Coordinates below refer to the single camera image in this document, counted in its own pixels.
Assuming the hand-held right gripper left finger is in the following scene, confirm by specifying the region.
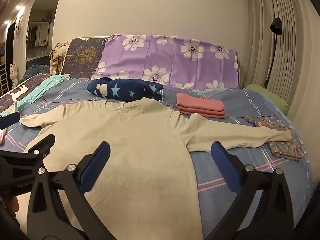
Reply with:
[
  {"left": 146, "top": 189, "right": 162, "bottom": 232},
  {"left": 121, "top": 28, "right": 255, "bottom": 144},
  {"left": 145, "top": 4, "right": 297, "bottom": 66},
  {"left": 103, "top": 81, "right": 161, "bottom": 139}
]
[{"left": 27, "top": 141, "right": 118, "bottom": 240}]

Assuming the beige long-sleeve shirt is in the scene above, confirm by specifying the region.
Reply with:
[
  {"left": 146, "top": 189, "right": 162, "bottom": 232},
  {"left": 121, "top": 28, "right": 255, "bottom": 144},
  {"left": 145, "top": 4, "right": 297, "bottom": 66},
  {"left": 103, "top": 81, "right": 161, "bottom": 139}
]
[{"left": 19, "top": 97, "right": 293, "bottom": 240}]

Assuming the dark tree print cushion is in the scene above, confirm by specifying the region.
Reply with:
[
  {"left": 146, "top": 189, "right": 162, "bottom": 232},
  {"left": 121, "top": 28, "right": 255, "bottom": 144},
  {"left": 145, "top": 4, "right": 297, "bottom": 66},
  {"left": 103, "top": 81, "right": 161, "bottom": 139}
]
[{"left": 61, "top": 36, "right": 111, "bottom": 79}]

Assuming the white cat figurine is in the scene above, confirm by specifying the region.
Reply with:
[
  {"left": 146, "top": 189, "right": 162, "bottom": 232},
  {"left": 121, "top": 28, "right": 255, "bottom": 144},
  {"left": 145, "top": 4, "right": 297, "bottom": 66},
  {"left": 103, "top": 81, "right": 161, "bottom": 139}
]
[{"left": 9, "top": 62, "right": 19, "bottom": 86}]

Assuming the blue plaid bed sheet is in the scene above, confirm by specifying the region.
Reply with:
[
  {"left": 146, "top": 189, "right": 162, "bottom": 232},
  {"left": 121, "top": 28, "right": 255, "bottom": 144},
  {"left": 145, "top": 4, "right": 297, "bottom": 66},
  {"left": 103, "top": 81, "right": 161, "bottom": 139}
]
[{"left": 0, "top": 77, "right": 316, "bottom": 240}]

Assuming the navy star print cloth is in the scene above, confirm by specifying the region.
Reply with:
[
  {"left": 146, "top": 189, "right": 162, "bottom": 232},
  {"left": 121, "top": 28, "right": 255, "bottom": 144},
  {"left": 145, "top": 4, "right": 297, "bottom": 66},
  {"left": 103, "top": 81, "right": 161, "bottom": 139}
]
[{"left": 87, "top": 78, "right": 164, "bottom": 102}]

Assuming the person's left hand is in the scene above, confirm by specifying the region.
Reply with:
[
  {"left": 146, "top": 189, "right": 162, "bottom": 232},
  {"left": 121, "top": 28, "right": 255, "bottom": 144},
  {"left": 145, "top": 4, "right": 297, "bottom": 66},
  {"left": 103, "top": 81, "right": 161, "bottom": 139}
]
[{"left": 6, "top": 194, "right": 20, "bottom": 212}]

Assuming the cream pleated curtain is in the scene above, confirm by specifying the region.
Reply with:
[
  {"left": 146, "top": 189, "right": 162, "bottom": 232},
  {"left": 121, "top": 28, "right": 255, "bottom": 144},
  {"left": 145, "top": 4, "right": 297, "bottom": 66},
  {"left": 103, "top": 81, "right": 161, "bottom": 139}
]
[{"left": 246, "top": 0, "right": 320, "bottom": 122}]

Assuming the dark deer print cushion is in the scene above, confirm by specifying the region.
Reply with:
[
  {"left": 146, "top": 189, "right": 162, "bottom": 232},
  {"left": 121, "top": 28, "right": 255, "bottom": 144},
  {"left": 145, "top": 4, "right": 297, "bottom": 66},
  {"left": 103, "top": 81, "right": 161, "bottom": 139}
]
[{"left": 0, "top": 73, "right": 55, "bottom": 111}]

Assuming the floral patterned garment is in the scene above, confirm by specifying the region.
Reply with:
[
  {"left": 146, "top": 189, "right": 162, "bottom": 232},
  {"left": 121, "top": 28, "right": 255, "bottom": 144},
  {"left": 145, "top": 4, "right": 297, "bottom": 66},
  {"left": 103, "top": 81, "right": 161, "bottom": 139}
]
[{"left": 246, "top": 114, "right": 305, "bottom": 161}]

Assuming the dark teal knitted blanket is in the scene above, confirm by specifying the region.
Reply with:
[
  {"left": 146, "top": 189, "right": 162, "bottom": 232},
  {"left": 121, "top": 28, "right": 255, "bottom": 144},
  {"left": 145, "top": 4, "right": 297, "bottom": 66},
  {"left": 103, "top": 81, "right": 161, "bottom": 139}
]
[{"left": 22, "top": 64, "right": 52, "bottom": 80}]

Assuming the folded pink cloth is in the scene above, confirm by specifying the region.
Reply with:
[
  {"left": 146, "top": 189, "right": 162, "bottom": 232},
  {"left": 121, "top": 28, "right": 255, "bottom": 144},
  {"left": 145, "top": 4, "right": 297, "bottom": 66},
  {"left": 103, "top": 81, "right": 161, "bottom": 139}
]
[{"left": 176, "top": 92, "right": 227, "bottom": 120}]

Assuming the teal cloth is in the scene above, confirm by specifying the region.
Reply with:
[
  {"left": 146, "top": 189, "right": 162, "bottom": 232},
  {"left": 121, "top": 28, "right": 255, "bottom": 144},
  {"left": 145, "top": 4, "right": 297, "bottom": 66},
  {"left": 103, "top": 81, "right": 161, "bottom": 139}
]
[{"left": 15, "top": 76, "right": 72, "bottom": 112}]

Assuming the white wire rack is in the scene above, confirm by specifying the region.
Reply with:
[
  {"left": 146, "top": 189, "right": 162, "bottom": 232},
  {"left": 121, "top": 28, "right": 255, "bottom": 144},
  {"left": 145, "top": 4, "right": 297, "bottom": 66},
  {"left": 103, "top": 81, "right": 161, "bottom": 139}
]
[{"left": 0, "top": 62, "right": 11, "bottom": 94}]

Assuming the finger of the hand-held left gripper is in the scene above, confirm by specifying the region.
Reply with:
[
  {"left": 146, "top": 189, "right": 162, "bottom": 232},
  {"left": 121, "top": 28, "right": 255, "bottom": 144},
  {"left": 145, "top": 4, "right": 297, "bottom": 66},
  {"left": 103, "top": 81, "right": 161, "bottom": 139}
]
[
  {"left": 0, "top": 112, "right": 21, "bottom": 129},
  {"left": 23, "top": 133, "right": 56, "bottom": 156}
]

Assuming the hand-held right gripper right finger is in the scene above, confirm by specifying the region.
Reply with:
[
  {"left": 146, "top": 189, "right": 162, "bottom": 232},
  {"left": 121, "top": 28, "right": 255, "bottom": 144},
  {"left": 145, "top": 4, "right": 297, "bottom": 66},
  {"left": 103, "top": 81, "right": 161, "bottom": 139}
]
[{"left": 207, "top": 141, "right": 294, "bottom": 240}]

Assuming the beige hanging garment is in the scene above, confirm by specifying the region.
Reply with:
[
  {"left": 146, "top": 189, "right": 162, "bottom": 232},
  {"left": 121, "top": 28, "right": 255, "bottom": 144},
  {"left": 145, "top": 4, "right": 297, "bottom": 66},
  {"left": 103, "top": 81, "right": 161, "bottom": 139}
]
[{"left": 49, "top": 42, "right": 69, "bottom": 76}]

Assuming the purple floral sheet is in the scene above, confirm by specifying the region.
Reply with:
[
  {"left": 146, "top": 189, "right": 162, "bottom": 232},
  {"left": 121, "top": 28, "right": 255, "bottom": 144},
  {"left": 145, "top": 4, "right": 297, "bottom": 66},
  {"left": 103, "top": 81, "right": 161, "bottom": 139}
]
[{"left": 91, "top": 34, "right": 239, "bottom": 91}]

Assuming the black floor lamp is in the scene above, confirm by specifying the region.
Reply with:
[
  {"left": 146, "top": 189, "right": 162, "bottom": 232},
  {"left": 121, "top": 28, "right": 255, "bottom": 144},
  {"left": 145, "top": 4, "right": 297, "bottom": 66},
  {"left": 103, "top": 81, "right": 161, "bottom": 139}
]
[{"left": 264, "top": 17, "right": 283, "bottom": 89}]

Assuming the green pillow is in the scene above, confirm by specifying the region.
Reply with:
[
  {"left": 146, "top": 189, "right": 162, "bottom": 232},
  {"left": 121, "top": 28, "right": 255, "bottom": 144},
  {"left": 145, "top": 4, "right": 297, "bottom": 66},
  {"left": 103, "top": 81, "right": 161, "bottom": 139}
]
[{"left": 246, "top": 84, "right": 290, "bottom": 113}]

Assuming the deer wall ornament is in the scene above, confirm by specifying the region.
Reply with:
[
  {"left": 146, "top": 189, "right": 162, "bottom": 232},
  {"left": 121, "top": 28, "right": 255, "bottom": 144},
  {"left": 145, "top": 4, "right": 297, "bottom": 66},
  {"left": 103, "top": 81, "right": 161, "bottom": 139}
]
[{"left": 13, "top": 15, "right": 24, "bottom": 42}]

